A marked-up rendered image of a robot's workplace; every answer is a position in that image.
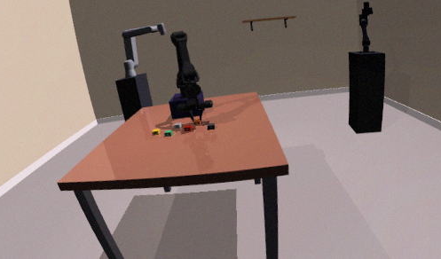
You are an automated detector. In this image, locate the green digit block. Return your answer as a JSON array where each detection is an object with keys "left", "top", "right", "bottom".
[{"left": 164, "top": 130, "right": 173, "bottom": 137}]

